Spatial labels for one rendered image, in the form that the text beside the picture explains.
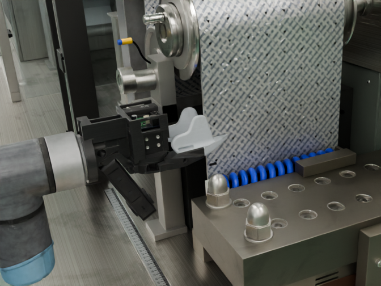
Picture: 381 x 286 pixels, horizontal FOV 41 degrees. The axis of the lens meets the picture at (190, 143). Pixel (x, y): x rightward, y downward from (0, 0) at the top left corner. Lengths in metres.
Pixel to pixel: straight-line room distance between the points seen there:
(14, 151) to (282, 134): 0.40
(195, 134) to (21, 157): 0.23
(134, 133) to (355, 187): 0.32
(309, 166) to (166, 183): 0.23
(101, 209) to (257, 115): 0.38
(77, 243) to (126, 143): 0.28
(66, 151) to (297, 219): 0.31
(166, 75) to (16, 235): 0.31
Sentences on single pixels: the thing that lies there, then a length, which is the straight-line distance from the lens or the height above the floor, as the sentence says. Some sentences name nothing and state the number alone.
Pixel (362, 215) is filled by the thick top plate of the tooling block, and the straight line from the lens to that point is 0.71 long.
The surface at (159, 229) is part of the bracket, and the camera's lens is 0.90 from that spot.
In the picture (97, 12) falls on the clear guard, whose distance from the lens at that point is 1.73.
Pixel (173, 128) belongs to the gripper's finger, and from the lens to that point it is 0.75.
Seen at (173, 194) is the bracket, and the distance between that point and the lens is 0.87.
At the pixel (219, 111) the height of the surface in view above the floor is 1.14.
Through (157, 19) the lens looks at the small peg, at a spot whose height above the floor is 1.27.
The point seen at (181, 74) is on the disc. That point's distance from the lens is 0.77.
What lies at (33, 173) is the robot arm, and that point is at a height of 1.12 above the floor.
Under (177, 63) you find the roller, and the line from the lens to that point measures 0.77.
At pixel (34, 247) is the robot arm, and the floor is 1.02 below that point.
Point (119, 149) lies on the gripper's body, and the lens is 0.70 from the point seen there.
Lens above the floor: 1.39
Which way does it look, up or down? 23 degrees down
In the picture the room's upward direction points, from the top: 4 degrees counter-clockwise
